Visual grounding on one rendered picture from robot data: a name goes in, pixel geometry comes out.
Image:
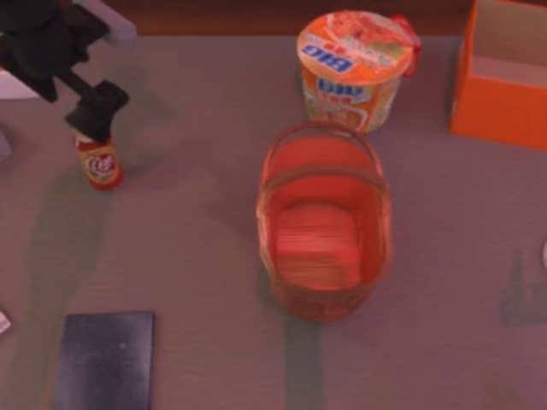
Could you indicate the orange cardboard box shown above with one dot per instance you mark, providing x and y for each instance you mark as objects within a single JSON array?
[{"x": 502, "y": 72}]

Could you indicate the dark blue flat panel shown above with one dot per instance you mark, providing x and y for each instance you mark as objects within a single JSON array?
[{"x": 107, "y": 361}]

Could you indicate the orange instant noodle cup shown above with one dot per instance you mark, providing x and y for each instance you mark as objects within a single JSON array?
[{"x": 357, "y": 68}]

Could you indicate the white labelled packet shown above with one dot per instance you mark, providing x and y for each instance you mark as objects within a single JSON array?
[{"x": 4, "y": 322}]

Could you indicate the orange wicker basket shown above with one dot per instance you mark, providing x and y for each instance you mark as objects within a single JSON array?
[{"x": 325, "y": 222}]

